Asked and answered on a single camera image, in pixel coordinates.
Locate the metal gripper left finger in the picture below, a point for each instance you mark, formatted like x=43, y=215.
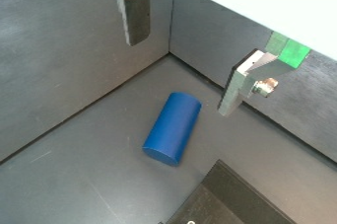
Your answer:
x=136, y=19

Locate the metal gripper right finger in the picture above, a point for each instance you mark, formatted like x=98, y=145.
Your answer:
x=254, y=76

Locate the blue oval cylinder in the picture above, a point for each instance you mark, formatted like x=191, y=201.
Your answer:
x=170, y=134

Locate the black flat fixture plate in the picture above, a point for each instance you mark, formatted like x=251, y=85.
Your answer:
x=227, y=200

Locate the green shape sorter block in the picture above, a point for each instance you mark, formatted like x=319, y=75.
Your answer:
x=287, y=49

